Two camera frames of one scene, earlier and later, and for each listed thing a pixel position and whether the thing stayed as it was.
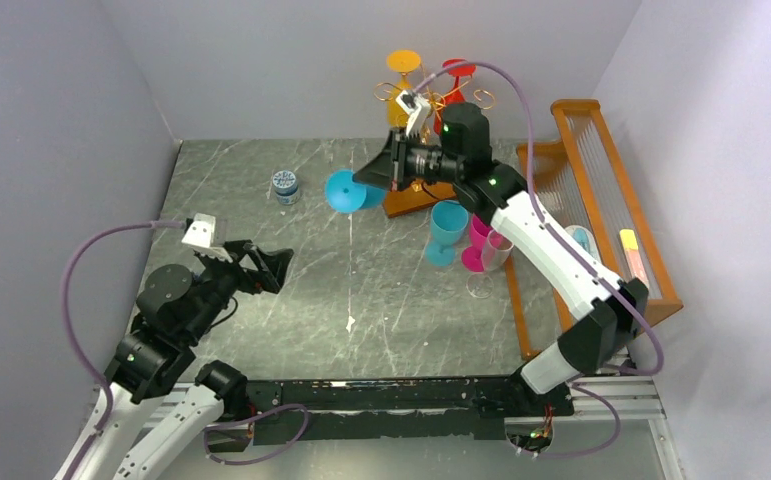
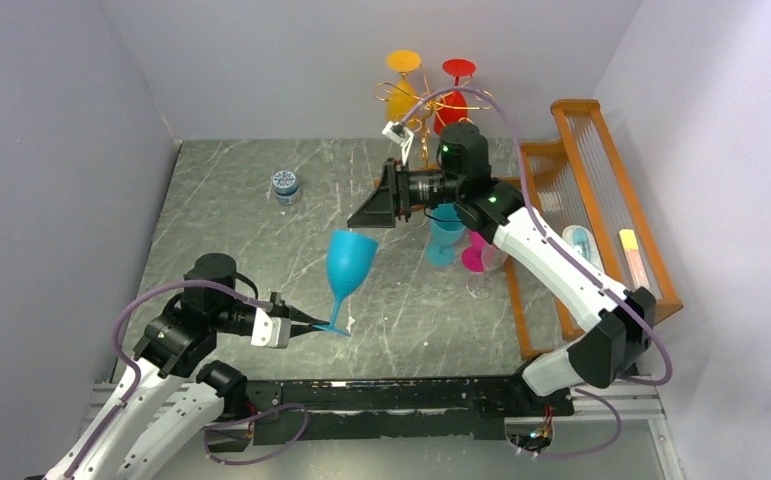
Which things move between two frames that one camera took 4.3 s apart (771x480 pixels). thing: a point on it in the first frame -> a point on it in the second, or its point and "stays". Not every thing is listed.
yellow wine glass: (402, 61) stays
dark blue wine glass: (346, 196) -> (349, 256)
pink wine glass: (473, 255) stays
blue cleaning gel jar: (286, 187) stays
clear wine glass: (496, 250) stays
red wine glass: (455, 95) stays
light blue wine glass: (449, 225) stays
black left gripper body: (250, 279) -> (257, 314)
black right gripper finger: (388, 168) -> (379, 210)
